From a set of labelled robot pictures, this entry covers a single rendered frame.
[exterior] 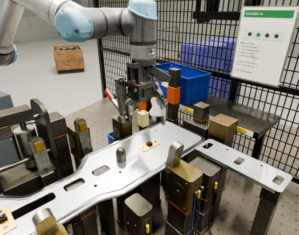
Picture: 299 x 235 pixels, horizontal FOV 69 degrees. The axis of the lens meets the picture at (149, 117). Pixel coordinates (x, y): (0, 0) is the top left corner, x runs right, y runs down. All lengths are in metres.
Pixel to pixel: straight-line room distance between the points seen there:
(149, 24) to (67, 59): 5.21
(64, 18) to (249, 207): 0.95
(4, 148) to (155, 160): 0.76
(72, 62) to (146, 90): 5.18
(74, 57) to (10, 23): 4.76
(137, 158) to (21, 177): 0.37
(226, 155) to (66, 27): 0.61
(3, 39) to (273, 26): 1.09
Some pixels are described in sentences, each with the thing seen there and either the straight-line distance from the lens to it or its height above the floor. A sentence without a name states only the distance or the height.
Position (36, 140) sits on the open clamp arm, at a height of 1.10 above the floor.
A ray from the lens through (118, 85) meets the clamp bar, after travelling 0.82.
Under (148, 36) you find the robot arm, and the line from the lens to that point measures 0.62.
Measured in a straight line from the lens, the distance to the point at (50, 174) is 0.76.
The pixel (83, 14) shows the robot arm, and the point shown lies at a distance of 0.57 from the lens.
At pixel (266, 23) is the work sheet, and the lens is 1.07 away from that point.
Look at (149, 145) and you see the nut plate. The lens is 0.79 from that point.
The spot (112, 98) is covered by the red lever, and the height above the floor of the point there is 1.12.
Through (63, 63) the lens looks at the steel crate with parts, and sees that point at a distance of 5.80.
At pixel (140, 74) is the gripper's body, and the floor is 1.28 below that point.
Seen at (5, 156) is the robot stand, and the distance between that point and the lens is 1.25.
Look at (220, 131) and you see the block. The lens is 0.88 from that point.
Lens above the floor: 1.44
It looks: 26 degrees down
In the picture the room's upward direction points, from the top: straight up
